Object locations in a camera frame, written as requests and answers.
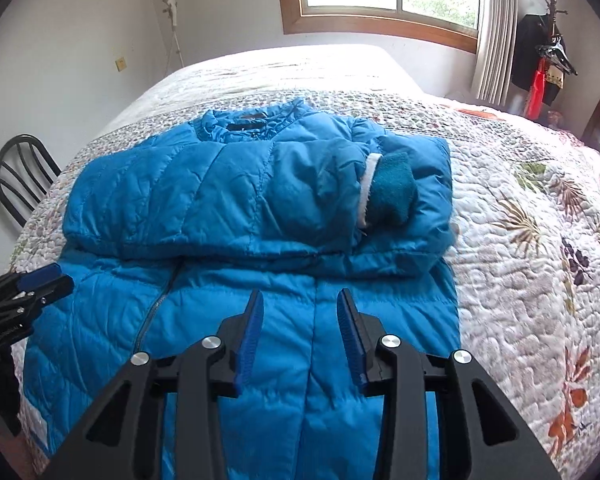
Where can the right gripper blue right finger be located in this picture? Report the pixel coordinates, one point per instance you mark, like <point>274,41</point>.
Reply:
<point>480,433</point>

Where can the white wall-mounted handset with cord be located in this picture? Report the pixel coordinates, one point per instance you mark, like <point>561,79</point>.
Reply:
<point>171,10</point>

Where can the grey white curtain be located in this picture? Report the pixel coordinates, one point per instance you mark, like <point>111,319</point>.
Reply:
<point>497,26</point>

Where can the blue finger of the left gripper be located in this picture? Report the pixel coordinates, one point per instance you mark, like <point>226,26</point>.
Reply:
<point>39,293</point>
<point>37,273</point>

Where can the floral quilted bedspread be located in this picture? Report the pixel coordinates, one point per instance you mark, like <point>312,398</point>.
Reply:
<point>525,262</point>

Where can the blue puffer jacket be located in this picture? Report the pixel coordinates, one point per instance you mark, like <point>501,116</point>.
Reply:
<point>166,239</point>

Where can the coat rack with clothes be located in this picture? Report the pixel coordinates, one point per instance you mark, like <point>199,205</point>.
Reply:
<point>540,58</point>

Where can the black metal chair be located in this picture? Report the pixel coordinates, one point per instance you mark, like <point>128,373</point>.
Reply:
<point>27,171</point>

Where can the yellow wall socket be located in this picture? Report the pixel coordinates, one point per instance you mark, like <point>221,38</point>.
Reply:
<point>121,64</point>

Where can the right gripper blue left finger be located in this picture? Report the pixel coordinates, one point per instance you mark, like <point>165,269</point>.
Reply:
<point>120,436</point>

